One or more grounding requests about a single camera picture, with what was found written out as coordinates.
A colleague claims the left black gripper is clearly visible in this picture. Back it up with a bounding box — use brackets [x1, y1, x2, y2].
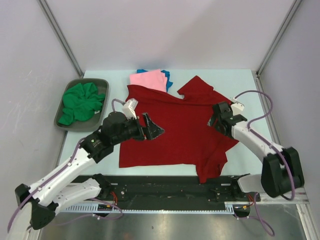
[112, 112, 164, 145]

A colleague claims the red t shirt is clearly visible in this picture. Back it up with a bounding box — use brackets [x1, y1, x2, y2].
[119, 76, 238, 184]

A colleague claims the grey plastic tray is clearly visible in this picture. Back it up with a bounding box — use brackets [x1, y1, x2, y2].
[54, 78, 109, 132]

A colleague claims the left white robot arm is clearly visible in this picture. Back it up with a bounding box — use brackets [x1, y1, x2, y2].
[15, 111, 165, 230]

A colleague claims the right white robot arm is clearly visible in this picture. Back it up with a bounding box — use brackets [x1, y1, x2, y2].
[208, 101, 305, 201]

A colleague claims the pink folded t shirt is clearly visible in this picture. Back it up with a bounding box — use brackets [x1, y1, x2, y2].
[129, 69, 168, 93]

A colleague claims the blue folded t shirt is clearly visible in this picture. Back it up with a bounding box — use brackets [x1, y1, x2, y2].
[136, 68, 174, 92]

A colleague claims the green t shirt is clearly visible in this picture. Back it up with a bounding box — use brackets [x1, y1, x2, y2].
[58, 82, 106, 126]

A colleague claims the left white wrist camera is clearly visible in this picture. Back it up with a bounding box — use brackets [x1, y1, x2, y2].
[122, 98, 138, 119]

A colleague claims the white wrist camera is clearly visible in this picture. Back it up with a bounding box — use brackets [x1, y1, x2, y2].
[122, 98, 138, 119]
[230, 97, 245, 116]

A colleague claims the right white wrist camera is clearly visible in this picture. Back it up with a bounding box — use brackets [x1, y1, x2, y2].
[230, 97, 245, 116]

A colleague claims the right aluminium side rail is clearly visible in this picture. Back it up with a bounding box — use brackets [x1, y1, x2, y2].
[251, 70, 281, 145]

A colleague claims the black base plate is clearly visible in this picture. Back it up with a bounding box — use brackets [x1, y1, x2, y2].
[103, 175, 260, 214]

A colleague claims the white slotted cable duct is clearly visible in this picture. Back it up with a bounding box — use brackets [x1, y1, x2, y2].
[63, 202, 251, 215]

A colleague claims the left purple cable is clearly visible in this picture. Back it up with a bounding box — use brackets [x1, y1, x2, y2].
[7, 98, 125, 233]

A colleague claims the right aluminium frame post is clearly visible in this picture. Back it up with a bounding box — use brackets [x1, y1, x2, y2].
[255, 0, 304, 78]

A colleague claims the aluminium frame post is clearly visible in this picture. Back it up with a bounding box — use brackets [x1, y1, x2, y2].
[37, 0, 84, 78]
[255, 0, 304, 78]

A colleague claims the left aluminium frame post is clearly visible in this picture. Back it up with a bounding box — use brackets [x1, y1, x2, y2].
[37, 0, 84, 78]

